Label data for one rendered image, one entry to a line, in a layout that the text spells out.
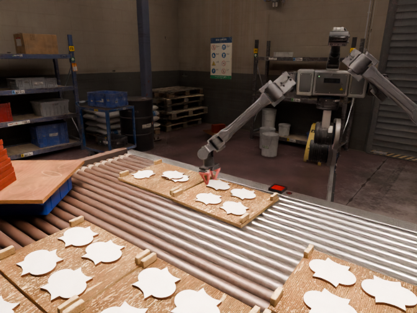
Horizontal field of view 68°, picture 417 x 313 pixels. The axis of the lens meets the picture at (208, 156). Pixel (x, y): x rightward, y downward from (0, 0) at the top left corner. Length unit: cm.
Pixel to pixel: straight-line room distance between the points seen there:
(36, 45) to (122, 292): 489
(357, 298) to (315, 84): 131
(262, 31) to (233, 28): 71
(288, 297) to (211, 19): 700
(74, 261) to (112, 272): 16
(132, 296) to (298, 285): 49
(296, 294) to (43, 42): 519
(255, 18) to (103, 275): 631
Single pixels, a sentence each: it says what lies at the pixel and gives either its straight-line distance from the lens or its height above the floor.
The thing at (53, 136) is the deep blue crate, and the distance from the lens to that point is 579.
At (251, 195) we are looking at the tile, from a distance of 156.
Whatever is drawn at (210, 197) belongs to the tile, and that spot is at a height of 94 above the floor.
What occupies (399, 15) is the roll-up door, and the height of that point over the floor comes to 222.
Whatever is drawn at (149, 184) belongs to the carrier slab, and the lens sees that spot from 170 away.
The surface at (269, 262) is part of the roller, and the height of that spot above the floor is 91.
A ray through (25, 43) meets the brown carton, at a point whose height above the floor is 175.
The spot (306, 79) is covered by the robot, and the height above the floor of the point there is 147.
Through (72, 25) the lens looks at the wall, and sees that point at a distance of 662.
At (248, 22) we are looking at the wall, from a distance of 703.
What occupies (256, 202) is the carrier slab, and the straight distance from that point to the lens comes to 151.
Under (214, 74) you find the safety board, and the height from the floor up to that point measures 120.
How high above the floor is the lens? 160
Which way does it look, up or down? 18 degrees down
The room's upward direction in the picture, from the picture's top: 1 degrees clockwise
